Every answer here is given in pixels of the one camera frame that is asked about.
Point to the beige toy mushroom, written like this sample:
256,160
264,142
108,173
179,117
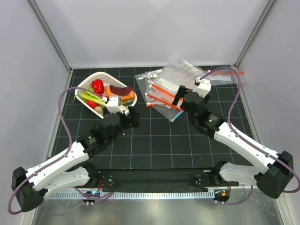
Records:
98,109

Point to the red toy strawberry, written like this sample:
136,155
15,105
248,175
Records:
91,104

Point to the toy steak orange brown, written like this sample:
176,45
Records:
126,93

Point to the green toy celery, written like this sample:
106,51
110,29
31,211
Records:
89,95

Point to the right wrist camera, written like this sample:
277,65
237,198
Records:
203,87

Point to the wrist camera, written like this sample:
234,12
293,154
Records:
203,87
114,104

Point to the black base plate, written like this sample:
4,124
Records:
180,180

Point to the red toy bell pepper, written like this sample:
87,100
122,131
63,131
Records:
98,86

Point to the white plastic basket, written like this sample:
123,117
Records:
86,83

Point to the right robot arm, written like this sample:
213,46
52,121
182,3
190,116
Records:
270,171

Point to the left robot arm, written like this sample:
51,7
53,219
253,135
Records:
70,168

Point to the slotted cable duct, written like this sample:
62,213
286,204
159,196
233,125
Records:
74,195

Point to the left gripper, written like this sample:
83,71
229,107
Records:
132,121

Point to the pile of zip bags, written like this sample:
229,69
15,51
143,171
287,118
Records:
158,87

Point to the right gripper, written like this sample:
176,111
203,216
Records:
182,90

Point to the zip bag with label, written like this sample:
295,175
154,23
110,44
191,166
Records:
224,75

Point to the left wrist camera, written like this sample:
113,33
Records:
114,104

